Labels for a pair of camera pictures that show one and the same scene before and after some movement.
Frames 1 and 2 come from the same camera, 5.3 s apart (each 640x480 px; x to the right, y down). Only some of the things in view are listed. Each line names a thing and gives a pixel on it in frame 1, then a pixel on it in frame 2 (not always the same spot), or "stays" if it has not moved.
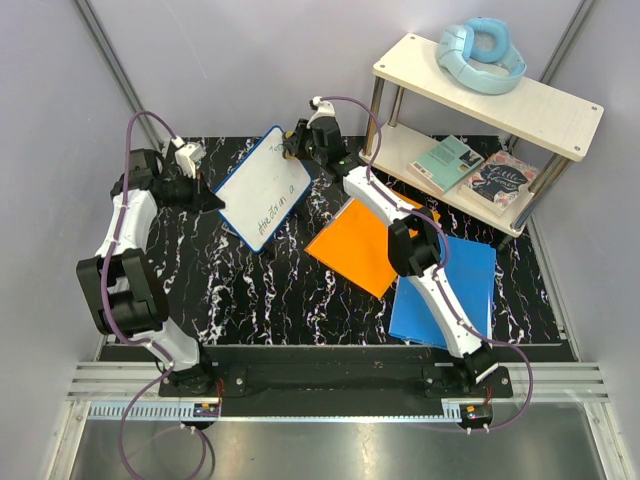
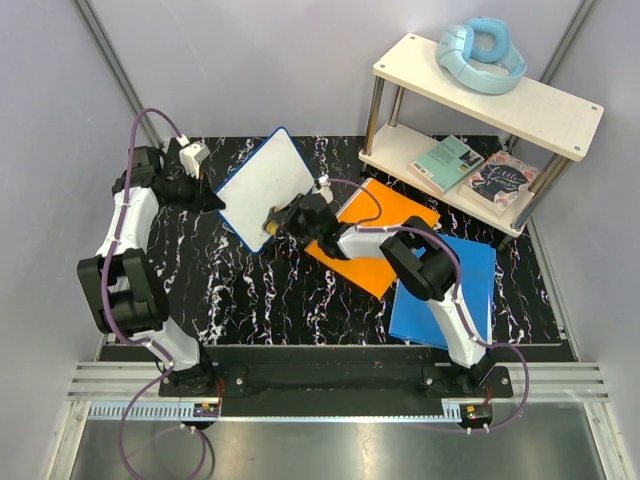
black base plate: [335, 376] stays
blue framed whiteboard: [261, 192] stays
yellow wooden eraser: [289, 145] -> [272, 227]
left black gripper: [203, 198] stays
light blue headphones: [481, 56] stays
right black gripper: [300, 133] -> [289, 214]
